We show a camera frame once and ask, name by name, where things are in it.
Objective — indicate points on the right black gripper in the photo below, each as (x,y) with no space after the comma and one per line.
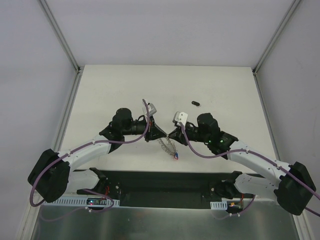
(182,134)

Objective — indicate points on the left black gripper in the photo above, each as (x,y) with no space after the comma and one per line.
(150,129)

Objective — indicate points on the metal disc with keyrings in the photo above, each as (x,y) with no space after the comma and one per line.
(167,145)

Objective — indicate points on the black key fob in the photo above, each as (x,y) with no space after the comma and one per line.
(195,103)

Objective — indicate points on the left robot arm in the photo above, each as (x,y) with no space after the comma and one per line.
(55,173)

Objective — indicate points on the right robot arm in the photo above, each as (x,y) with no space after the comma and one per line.
(290,185)

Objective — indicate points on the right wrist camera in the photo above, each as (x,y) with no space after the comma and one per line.
(180,118)

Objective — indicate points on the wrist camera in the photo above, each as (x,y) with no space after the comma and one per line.
(180,118)
(148,108)

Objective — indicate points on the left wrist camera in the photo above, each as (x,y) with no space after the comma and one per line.
(148,108)

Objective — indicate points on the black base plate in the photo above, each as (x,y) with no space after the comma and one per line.
(172,190)

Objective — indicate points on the right cable duct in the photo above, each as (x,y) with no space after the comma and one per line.
(219,205)

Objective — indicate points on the cable duct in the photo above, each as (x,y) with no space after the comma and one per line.
(84,201)
(219,205)

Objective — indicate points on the left cable duct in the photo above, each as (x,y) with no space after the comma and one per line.
(84,201)

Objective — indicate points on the right aluminium frame post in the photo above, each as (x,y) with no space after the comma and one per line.
(276,35)

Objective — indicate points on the aluminium frame post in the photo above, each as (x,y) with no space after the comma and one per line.
(276,35)
(59,34)

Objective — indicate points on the left aluminium frame post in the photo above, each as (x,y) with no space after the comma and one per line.
(59,34)

